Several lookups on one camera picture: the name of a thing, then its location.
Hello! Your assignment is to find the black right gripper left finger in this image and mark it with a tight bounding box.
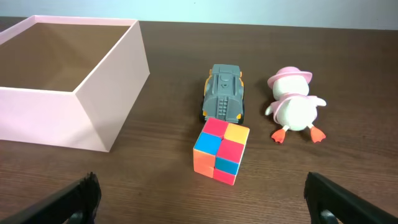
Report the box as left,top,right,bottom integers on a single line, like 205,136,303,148
1,172,101,224

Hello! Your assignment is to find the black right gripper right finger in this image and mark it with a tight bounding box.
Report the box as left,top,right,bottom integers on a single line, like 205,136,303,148
304,172,397,224

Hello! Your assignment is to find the white duck pink hat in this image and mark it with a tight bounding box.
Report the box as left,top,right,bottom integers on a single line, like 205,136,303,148
265,67,326,143

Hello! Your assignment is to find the colourful puzzle cube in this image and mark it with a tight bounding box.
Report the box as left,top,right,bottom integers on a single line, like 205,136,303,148
193,118,250,185

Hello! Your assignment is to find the grey yellow toy truck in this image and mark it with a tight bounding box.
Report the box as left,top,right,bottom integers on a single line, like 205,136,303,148
201,64,245,124

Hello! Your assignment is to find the pink open box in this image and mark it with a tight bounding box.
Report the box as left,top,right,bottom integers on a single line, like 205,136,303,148
1,15,150,152

